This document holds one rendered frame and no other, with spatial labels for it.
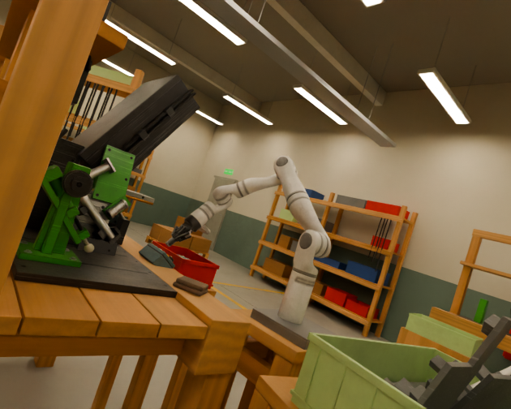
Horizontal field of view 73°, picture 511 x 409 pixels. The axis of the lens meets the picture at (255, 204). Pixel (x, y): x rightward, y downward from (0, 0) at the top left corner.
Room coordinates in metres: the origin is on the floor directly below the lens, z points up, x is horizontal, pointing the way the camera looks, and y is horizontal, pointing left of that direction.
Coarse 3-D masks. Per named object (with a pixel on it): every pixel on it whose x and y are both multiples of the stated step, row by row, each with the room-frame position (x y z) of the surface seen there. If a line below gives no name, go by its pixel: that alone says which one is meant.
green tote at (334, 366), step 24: (312, 336) 0.85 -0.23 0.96; (336, 336) 0.91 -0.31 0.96; (312, 360) 0.84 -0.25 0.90; (336, 360) 0.78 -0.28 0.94; (360, 360) 0.97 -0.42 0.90; (384, 360) 1.04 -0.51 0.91; (408, 360) 1.10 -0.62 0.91; (312, 384) 0.82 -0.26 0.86; (336, 384) 0.77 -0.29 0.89; (360, 384) 0.72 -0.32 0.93; (384, 384) 0.68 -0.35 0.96; (312, 408) 0.80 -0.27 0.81; (336, 408) 0.75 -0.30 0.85; (360, 408) 0.71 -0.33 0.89; (384, 408) 0.67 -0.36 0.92; (408, 408) 0.63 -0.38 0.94
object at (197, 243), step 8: (176, 224) 8.02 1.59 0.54; (152, 232) 7.55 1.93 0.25; (160, 232) 7.36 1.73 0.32; (168, 232) 7.19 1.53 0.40; (192, 232) 7.99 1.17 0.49; (200, 232) 8.15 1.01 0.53; (152, 240) 7.42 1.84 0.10; (160, 240) 7.29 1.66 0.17; (184, 240) 7.38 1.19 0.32; (192, 240) 7.55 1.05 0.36; (200, 240) 7.71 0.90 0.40; (208, 240) 7.88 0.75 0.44; (192, 248) 7.60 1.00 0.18; (200, 248) 7.77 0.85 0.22; (208, 248) 7.94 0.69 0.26
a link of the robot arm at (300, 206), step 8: (288, 200) 1.39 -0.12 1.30; (296, 200) 1.35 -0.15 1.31; (304, 200) 1.34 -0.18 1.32; (296, 208) 1.34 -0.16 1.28; (304, 208) 1.33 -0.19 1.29; (312, 208) 1.34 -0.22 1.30; (296, 216) 1.35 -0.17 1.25; (304, 216) 1.33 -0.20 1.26; (312, 216) 1.33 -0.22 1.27; (304, 224) 1.34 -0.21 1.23; (312, 224) 1.32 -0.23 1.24; (320, 224) 1.31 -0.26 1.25; (320, 232) 1.29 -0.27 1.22; (328, 240) 1.25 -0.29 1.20; (328, 248) 1.24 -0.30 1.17; (320, 256) 1.25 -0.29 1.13
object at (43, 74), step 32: (64, 0) 0.57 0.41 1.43; (96, 0) 0.59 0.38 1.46; (32, 32) 0.55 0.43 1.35; (64, 32) 0.58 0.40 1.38; (96, 32) 0.61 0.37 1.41; (32, 64) 0.56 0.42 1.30; (64, 64) 0.59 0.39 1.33; (32, 96) 0.57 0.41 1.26; (64, 96) 0.60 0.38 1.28; (0, 128) 0.55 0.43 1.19; (32, 128) 0.58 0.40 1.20; (0, 160) 0.56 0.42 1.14; (32, 160) 0.59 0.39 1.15; (0, 192) 0.57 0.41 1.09; (32, 192) 0.60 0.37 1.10; (0, 224) 0.58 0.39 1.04; (0, 256) 0.59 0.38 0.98; (0, 288) 0.60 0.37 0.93
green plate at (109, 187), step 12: (108, 156) 1.28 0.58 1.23; (120, 156) 1.31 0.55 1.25; (132, 156) 1.34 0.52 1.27; (120, 168) 1.31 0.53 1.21; (96, 180) 1.26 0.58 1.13; (108, 180) 1.28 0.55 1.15; (120, 180) 1.31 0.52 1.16; (96, 192) 1.25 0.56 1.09; (108, 192) 1.28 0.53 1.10; (120, 192) 1.31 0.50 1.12
